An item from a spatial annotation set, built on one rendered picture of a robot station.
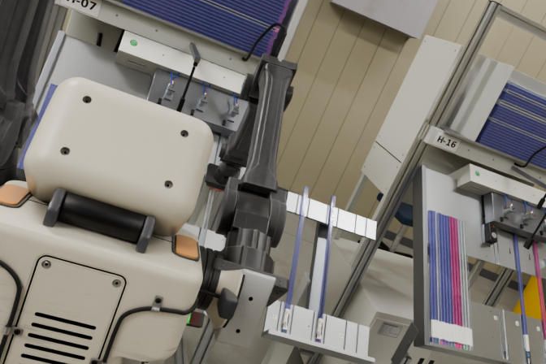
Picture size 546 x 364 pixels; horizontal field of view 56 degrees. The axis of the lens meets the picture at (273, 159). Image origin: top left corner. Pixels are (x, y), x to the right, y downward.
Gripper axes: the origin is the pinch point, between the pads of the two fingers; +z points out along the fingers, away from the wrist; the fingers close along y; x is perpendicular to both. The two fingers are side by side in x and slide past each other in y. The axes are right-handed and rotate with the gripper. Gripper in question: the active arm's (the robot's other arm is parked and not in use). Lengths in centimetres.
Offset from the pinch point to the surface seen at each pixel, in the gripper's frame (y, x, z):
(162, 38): 29, -43, -11
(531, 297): -318, -66, 152
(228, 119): 1.0, -22.0, -8.0
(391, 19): -143, -243, 97
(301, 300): -38.0, 27.5, 5.9
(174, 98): 20.1, -23.3, -7.4
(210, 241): -3.1, 17.3, 2.3
